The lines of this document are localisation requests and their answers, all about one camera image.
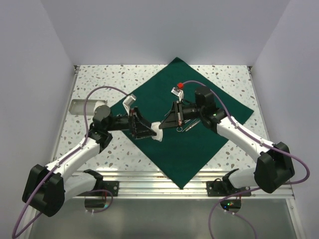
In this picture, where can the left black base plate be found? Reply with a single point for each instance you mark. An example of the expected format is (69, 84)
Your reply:
(111, 186)

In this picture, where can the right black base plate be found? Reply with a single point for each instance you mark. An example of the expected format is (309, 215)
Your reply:
(218, 188)

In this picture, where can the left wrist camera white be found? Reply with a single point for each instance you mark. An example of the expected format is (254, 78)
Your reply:
(128, 101)

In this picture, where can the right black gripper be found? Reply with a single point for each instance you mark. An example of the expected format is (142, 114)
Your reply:
(175, 117)

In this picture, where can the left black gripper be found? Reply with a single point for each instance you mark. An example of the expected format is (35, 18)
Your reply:
(139, 124)

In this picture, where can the steel surgical scissors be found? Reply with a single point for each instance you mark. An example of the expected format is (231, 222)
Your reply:
(179, 129)

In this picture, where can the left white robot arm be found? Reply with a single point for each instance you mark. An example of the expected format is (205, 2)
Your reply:
(48, 186)

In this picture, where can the steel instrument tray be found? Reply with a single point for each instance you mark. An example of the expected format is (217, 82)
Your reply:
(77, 106)

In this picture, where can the right wrist camera red-capped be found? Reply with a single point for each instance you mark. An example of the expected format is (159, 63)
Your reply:
(178, 91)

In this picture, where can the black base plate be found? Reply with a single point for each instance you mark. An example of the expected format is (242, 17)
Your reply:
(111, 186)
(218, 188)

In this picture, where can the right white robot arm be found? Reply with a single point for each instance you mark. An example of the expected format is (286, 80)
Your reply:
(274, 166)

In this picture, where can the steel scalpel handle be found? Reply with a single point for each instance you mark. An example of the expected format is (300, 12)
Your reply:
(191, 125)

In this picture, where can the green surgical drape cloth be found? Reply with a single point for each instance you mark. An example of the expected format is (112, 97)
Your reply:
(180, 155)

